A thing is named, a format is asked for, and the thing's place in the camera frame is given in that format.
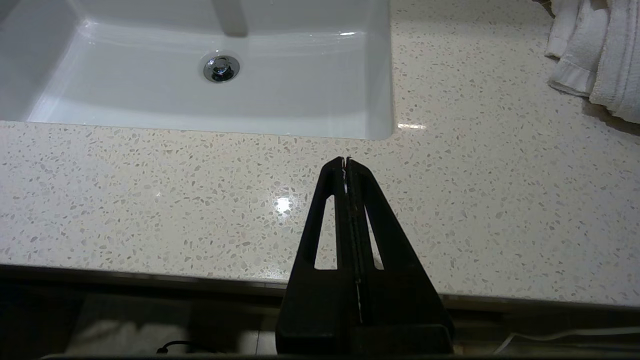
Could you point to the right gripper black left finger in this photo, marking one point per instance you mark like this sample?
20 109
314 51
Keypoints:
310 300

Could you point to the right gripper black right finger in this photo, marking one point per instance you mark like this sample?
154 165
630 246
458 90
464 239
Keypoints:
400 300

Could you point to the chrome sink drain stopper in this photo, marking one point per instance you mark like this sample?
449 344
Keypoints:
221 68

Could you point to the white ceramic sink basin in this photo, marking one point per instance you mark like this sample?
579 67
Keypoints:
150 90

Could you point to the crumpled white towel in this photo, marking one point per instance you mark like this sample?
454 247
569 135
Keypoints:
600 50

